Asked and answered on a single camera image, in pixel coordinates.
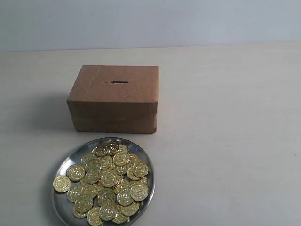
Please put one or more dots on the gold coin top dark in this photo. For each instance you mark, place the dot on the gold coin top dark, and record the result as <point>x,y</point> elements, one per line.
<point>102,150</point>

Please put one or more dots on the gold coin lower left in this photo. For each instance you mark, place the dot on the gold coin lower left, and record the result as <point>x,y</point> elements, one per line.
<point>84,203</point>

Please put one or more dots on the brown cardboard box with slot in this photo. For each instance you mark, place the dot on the brown cardboard box with slot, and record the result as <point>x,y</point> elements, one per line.
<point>115,99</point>

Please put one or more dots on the gold coin right middle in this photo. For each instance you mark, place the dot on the gold coin right middle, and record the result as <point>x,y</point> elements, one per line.
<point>139,191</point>

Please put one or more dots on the gold coin bottom left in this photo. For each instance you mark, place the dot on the gold coin bottom left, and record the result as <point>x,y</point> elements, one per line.
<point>93,216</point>

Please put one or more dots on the gold coin right upper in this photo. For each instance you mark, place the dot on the gold coin right upper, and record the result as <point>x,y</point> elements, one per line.
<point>140,169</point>

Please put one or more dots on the gold coin bottom centre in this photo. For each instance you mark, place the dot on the gold coin bottom centre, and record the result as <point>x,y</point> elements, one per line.
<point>107,211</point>

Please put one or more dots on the gold coin centre left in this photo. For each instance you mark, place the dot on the gold coin centre left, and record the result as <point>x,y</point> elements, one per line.
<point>93,176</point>

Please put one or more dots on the gold coin on plate rim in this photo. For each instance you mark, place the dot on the gold coin on plate rim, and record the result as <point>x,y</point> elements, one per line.
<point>61,184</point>

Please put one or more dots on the gold coin left upper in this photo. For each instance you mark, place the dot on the gold coin left upper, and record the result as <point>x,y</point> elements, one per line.
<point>75,172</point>

